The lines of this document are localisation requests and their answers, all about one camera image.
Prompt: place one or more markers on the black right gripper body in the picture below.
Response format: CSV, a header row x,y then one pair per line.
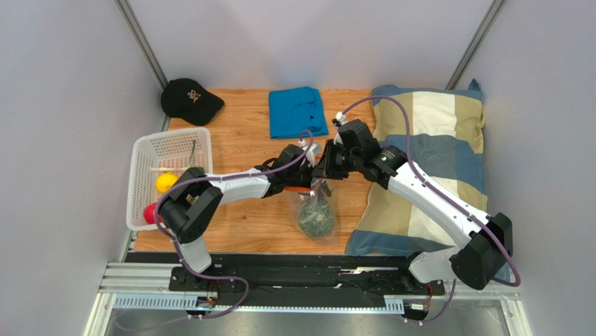
x,y
329,164

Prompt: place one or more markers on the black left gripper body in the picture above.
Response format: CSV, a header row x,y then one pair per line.
x,y
302,178

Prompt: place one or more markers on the clear zip top bag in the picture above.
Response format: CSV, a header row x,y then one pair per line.
x,y
323,190

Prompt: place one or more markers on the green fake scallion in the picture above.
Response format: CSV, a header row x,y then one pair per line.
x,y
178,155

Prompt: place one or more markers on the yellow fake pear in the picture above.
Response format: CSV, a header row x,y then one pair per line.
x,y
165,181

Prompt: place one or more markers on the red fake apple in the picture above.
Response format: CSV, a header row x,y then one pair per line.
x,y
149,214

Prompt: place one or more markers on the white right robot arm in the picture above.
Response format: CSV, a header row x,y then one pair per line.
x,y
483,243

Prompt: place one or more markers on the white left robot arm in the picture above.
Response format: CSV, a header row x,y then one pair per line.
x,y
184,212

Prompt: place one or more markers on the green netted fake melon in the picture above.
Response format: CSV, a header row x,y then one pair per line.
x,y
316,218

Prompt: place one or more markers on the folded blue shirt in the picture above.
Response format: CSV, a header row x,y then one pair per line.
x,y
294,110

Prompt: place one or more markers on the striped blue beige pillow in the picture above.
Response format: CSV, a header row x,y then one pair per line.
x,y
443,129

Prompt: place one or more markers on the white plastic basket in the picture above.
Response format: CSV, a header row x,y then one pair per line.
x,y
141,187

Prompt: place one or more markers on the black baseball cap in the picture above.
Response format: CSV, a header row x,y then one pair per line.
x,y
186,99

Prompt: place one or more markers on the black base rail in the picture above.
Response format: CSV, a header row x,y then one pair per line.
x,y
270,283

